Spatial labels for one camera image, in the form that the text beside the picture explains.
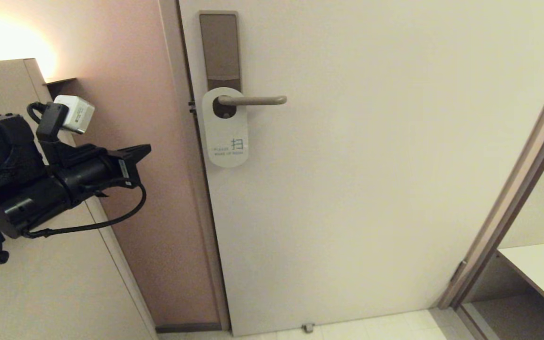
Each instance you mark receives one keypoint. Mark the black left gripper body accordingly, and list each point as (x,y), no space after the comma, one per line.
(88,174)

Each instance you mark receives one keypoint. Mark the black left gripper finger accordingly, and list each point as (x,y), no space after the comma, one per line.
(139,153)

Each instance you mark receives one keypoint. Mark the blue do-not-disturb door hanger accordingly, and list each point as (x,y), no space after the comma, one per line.
(226,137)

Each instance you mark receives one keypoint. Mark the brown door lock plate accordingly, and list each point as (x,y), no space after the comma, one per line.
(220,47)

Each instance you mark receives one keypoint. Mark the white room door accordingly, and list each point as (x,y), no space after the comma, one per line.
(371,212)

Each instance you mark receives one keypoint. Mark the beige cabinet panel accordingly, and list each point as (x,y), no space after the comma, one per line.
(64,293)

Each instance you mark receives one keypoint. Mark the brown skirting board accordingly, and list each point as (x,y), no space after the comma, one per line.
(187,327)

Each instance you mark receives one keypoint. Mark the small metal floor doorstop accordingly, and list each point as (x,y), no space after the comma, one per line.
(308,327)

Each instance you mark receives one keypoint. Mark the closet base board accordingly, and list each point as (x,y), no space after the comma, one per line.
(513,321)

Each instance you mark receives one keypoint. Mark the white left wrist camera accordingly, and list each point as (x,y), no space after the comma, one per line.
(77,113)

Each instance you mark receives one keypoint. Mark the black left camera bracket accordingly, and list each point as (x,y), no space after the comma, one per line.
(50,125)

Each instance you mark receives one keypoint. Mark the dark brown wall ledge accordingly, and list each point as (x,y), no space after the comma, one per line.
(58,87)

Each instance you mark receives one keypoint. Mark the small closet frame bracket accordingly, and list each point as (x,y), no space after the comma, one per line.
(459,271)

